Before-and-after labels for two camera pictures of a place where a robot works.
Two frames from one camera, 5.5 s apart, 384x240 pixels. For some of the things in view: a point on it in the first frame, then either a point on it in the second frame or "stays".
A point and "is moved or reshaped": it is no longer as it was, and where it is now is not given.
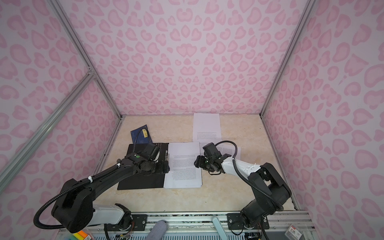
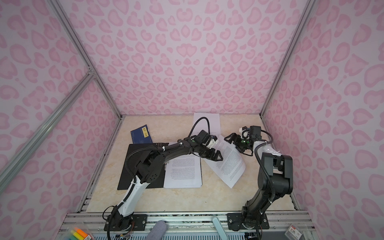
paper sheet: x=224 y=148 is moved or reshaped
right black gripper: x=199 y=163 -> x=235 y=136
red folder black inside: x=145 y=181 stays
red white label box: x=293 y=233 stays
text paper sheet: x=183 y=174 stays
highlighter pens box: x=80 y=235 stays
